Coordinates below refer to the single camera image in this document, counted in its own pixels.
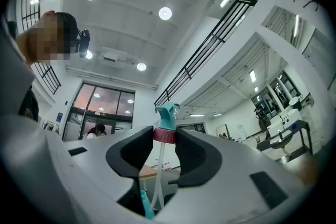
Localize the white box appliance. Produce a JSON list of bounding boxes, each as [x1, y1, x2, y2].
[[267, 109, 301, 137]]

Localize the clothes rack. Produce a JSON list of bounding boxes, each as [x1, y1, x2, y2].
[[41, 119, 60, 134]]

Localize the person's head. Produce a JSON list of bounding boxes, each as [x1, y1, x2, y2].
[[15, 10, 79, 66]]

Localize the black framed glass doors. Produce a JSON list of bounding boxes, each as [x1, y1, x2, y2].
[[250, 70, 302, 119]]

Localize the white water dispenser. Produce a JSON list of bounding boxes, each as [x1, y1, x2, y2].
[[237, 124, 247, 141]]

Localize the leaning white board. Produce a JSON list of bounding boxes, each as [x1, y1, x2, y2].
[[216, 124, 230, 140]]

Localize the black tub white rim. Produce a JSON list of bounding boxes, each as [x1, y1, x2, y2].
[[288, 96, 302, 111]]

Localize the tall glass entrance door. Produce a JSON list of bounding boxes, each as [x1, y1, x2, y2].
[[62, 81, 136, 142]]

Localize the ceiling air conditioner unit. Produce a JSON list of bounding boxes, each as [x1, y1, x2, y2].
[[98, 47, 128, 63]]

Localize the long black balcony railing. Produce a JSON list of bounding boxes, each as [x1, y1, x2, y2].
[[154, 0, 258, 107]]

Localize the person's right hand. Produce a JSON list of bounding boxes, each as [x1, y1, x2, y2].
[[296, 157, 320, 185]]

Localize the white ceiling pipe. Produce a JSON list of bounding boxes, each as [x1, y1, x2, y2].
[[65, 65, 158, 91]]

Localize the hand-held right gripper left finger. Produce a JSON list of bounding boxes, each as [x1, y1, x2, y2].
[[105, 125, 154, 217]]

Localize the black framed window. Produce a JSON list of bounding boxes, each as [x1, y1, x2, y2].
[[178, 123, 206, 134]]

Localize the black sink table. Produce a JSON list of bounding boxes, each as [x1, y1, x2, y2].
[[256, 120, 313, 162]]

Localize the teal pink spray bottle head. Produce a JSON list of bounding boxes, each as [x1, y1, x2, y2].
[[150, 102, 182, 212]]

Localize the person's black shirt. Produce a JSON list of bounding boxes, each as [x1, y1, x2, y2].
[[18, 85, 39, 122]]

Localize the black head-worn camera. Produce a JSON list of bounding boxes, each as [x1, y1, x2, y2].
[[73, 29, 91, 58]]

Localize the white sink basin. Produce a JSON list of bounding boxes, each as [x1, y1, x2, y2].
[[269, 130, 293, 155]]

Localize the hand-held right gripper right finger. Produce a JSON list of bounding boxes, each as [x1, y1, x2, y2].
[[167, 130, 223, 188]]

